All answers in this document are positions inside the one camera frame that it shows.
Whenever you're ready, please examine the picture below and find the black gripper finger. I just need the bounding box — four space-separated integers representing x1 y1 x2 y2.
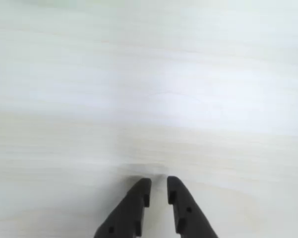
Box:
167 176 219 238
93 178 152 238

